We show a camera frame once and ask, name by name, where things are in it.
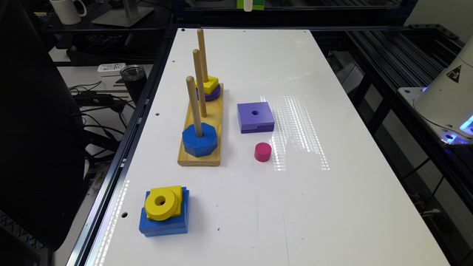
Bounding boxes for black power adapter cables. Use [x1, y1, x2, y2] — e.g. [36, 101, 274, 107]
[68, 81, 136, 163]

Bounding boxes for purple square block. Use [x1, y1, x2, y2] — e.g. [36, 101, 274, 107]
[237, 102, 275, 134]

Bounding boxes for yellow ring block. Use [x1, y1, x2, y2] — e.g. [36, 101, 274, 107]
[145, 185, 183, 221]

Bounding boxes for white remote control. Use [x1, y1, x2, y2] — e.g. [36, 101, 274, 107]
[97, 63, 126, 77]

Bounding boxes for black office chair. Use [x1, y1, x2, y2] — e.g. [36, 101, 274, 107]
[1, 1, 85, 251]

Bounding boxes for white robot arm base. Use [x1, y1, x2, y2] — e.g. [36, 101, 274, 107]
[398, 41, 472, 145]

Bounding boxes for blue stepped square block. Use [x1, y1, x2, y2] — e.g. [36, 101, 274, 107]
[139, 187, 189, 237]

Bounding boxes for wooden peg base board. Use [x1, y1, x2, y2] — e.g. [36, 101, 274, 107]
[177, 83, 225, 167]

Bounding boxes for purple round disc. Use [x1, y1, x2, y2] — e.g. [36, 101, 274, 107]
[204, 85, 222, 102]

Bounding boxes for rear wooden peg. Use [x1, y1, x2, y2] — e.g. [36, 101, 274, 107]
[197, 28, 208, 83]

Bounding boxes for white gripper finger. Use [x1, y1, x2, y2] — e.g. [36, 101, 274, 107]
[243, 0, 253, 12]

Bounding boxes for black tumbler cup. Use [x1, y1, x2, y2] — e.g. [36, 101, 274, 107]
[120, 65, 147, 103]

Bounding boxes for pink cylinder block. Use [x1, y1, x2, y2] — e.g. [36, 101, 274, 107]
[254, 143, 272, 162]

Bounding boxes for blue octagon block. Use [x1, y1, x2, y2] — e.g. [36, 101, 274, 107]
[183, 123, 218, 157]

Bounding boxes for wooden peg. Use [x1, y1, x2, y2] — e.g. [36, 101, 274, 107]
[186, 76, 203, 137]
[197, 28, 208, 83]
[193, 49, 207, 117]

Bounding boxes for front wooden peg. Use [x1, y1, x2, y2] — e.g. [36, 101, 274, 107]
[186, 76, 203, 137]

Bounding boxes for white mug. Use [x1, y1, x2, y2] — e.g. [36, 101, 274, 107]
[50, 0, 87, 25]

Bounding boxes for small yellow square block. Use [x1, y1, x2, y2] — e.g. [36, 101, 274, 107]
[203, 76, 219, 95]

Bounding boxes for green square block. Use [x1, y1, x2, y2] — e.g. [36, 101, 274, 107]
[236, 0, 265, 10]

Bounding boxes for middle wooden peg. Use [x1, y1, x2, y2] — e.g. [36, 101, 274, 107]
[193, 49, 207, 117]

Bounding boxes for grey monitor stand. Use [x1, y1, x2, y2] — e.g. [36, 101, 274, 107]
[92, 0, 154, 27]

